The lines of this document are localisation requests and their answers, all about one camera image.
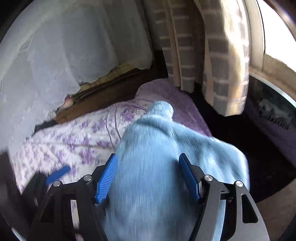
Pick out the pink white folded bedding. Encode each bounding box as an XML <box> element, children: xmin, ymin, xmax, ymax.
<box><xmin>49</xmin><ymin>95</ymin><xmax>77</xmax><ymax>118</ymax></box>

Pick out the black dark clothing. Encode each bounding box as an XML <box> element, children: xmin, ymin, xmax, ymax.
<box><xmin>34</xmin><ymin>120</ymin><xmax>58</xmax><ymax>133</ymax></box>

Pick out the white lace cover cloth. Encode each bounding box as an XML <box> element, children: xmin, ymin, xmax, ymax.
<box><xmin>1</xmin><ymin>1</ymin><xmax>152</xmax><ymax>149</ymax></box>

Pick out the purple floral bed quilt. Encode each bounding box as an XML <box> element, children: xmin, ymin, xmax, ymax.
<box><xmin>11</xmin><ymin>79</ymin><xmax>212</xmax><ymax>192</ymax></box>

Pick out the woven brown bamboo mat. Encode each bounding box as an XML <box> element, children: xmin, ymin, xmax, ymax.
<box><xmin>55</xmin><ymin>69</ymin><xmax>150</xmax><ymax>124</ymax></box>

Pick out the blue fleece baby onesie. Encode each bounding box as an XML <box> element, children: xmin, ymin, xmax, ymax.
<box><xmin>102</xmin><ymin>101</ymin><xmax>250</xmax><ymax>240</ymax></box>

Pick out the brick pattern curtain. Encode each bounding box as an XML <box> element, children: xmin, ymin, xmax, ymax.
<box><xmin>144</xmin><ymin>1</ymin><xmax>249</xmax><ymax>116</ymax></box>

